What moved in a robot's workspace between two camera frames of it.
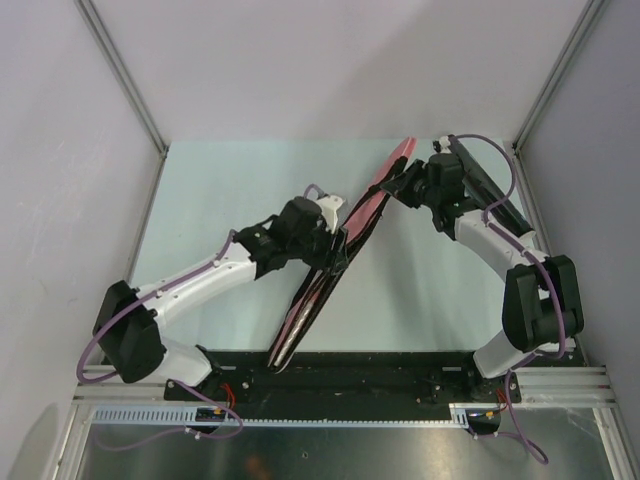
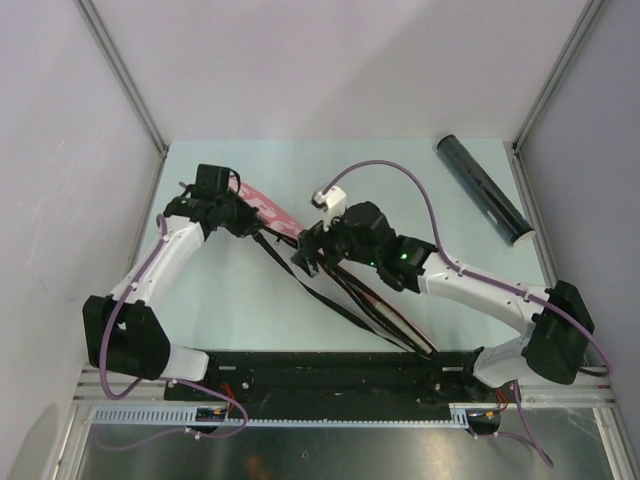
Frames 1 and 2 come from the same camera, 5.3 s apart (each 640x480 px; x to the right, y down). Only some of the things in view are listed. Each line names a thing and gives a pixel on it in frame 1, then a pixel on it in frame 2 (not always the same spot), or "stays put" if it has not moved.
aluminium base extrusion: [570, 385] stays put
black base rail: [248, 381] stays put
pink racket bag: [320, 284] to [359, 298]
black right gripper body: [414, 188] to [333, 242]
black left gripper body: [324, 256] to [242, 218]
